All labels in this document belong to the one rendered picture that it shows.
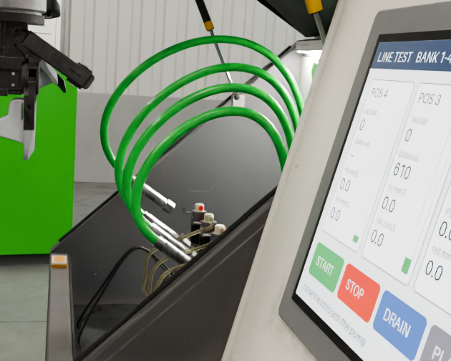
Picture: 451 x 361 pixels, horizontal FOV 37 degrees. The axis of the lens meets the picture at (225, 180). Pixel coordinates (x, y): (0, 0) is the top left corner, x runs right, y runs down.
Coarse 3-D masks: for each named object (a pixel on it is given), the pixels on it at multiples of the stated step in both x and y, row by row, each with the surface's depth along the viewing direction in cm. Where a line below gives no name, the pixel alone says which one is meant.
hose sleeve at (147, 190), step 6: (132, 174) 118; (132, 180) 117; (144, 186) 118; (144, 192) 118; (150, 192) 118; (156, 192) 119; (150, 198) 119; (156, 198) 119; (162, 198) 119; (162, 204) 119
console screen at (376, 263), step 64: (384, 64) 66; (448, 64) 55; (384, 128) 63; (448, 128) 53; (320, 192) 73; (384, 192) 59; (448, 192) 51; (320, 256) 68; (384, 256) 57; (448, 256) 49; (320, 320) 64; (384, 320) 54; (448, 320) 47
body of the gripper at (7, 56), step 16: (0, 16) 95; (16, 16) 94; (32, 16) 96; (0, 32) 96; (16, 32) 97; (0, 48) 96; (16, 48) 97; (0, 64) 95; (16, 64) 96; (32, 64) 96; (0, 80) 96; (16, 80) 96
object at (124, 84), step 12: (216, 36) 117; (228, 36) 117; (168, 48) 115; (180, 48) 115; (252, 48) 118; (264, 48) 119; (156, 60) 115; (276, 60) 120; (132, 72) 114; (288, 72) 121; (120, 84) 114; (288, 84) 121; (300, 96) 122; (108, 108) 114; (300, 108) 122; (108, 120) 115; (108, 144) 115; (108, 156) 116
